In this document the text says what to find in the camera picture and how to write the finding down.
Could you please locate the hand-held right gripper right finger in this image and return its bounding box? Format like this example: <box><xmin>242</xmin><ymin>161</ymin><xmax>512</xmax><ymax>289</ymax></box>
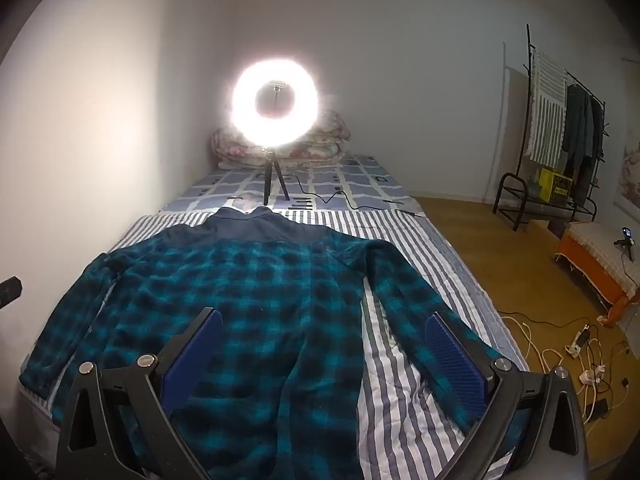
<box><xmin>424</xmin><ymin>310</ymin><xmax>591</xmax><ymax>480</ymax></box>

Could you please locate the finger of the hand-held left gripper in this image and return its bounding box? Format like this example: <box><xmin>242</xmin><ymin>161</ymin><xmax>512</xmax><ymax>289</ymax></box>
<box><xmin>0</xmin><ymin>276</ymin><xmax>23</xmax><ymax>307</ymax></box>

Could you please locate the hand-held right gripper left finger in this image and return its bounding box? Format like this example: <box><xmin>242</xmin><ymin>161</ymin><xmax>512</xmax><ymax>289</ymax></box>
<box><xmin>55</xmin><ymin>306</ymin><xmax>224</xmax><ymax>480</ymax></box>

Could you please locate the teal plaid fleece shirt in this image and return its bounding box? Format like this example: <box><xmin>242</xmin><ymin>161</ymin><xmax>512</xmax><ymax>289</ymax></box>
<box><xmin>19</xmin><ymin>205</ymin><xmax>531</xmax><ymax>480</ymax></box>

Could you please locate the blue white striped blanket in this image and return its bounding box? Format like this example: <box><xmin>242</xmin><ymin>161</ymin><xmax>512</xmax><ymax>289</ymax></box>
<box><xmin>17</xmin><ymin>207</ymin><xmax>532</xmax><ymax>480</ymax></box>

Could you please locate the white power strip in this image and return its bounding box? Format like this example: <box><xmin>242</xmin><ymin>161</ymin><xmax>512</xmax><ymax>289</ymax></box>
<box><xmin>565</xmin><ymin>327</ymin><xmax>594</xmax><ymax>357</ymax></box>
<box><xmin>577</xmin><ymin>367</ymin><xmax>609</xmax><ymax>387</ymax></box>

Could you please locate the orange bench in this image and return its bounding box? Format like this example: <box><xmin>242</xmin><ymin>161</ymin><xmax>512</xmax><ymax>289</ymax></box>
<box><xmin>555</xmin><ymin>220</ymin><xmax>640</xmax><ymax>328</ymax></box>

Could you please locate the cream checked bench cushion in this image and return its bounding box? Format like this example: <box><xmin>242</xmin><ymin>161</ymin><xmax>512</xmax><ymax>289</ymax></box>
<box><xmin>567</xmin><ymin>221</ymin><xmax>640</xmax><ymax>302</ymax></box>

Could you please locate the blue checked bed sheet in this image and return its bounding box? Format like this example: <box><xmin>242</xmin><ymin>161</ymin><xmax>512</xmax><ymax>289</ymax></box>
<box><xmin>159</xmin><ymin>152</ymin><xmax>428</xmax><ymax>221</ymax></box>

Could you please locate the yellow box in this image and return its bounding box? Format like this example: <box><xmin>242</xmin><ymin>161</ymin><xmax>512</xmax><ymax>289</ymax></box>
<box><xmin>537</xmin><ymin>167</ymin><xmax>574</xmax><ymax>204</ymax></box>

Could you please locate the folded floral quilt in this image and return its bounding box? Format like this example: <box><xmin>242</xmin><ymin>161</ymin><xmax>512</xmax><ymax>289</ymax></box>
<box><xmin>210</xmin><ymin>127</ymin><xmax>346</xmax><ymax>167</ymax></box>
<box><xmin>305</xmin><ymin>107</ymin><xmax>353</xmax><ymax>147</ymax></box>

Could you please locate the black hanging garment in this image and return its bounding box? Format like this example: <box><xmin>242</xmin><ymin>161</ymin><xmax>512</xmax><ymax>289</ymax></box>
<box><xmin>586</xmin><ymin>96</ymin><xmax>609</xmax><ymax>207</ymax></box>

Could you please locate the dark green hanging jacket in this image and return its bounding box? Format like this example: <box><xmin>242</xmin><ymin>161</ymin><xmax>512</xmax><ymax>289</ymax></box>
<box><xmin>561</xmin><ymin>83</ymin><xmax>594</xmax><ymax>182</ymax></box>

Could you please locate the striped hanging towel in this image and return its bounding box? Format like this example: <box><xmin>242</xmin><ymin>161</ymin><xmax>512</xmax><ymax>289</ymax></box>
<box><xmin>527</xmin><ymin>47</ymin><xmax>569</xmax><ymax>168</ymax></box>

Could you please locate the black metal coat rack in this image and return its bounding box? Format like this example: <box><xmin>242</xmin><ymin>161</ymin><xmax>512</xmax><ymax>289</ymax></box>
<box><xmin>492</xmin><ymin>24</ymin><xmax>611</xmax><ymax>233</ymax></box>

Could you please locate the tangle of floor cables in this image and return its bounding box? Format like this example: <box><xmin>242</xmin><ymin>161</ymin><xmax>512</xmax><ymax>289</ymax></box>
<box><xmin>499</xmin><ymin>310</ymin><xmax>640</xmax><ymax>427</ymax></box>

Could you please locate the small camera on mini tripod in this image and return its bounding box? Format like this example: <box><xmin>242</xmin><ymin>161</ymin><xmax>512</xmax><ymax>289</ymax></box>
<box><xmin>613</xmin><ymin>227</ymin><xmax>636</xmax><ymax>262</ymax></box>

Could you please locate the ring light on tripod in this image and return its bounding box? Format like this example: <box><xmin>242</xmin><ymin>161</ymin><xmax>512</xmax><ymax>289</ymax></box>
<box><xmin>231</xmin><ymin>57</ymin><xmax>331</xmax><ymax>207</ymax></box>

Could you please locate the wall poster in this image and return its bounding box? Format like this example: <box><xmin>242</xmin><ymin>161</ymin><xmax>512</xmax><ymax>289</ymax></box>
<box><xmin>617</xmin><ymin>56</ymin><xmax>640</xmax><ymax>211</ymax></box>

